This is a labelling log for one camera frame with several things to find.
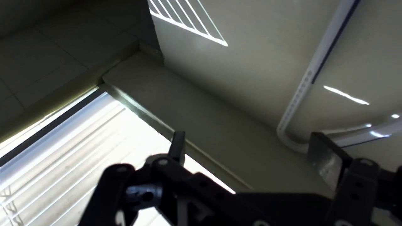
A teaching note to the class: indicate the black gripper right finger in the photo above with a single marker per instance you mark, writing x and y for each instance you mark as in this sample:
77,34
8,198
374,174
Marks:
347,176

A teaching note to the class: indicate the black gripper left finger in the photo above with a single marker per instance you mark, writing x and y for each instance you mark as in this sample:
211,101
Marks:
175,155

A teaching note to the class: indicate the white window blinds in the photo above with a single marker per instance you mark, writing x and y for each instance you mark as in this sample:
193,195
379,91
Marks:
51,183

